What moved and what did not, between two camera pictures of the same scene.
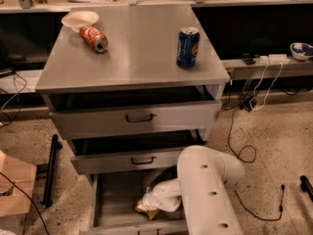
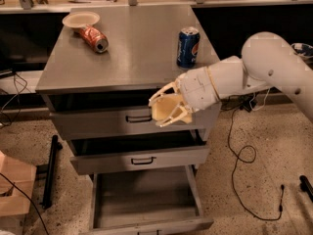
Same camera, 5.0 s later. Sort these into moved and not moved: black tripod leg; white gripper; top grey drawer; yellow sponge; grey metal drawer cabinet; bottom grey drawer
Moved: white gripper; yellow sponge
Not moved: top grey drawer; black tripod leg; grey metal drawer cabinet; bottom grey drawer
